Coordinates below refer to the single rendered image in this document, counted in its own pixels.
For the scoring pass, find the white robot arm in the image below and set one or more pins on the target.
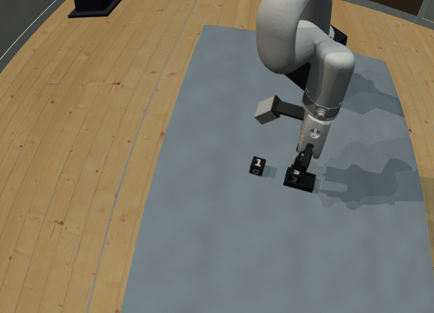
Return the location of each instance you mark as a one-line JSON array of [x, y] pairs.
[[332, 63]]

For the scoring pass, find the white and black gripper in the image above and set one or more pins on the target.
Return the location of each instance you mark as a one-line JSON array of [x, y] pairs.
[[313, 135]]

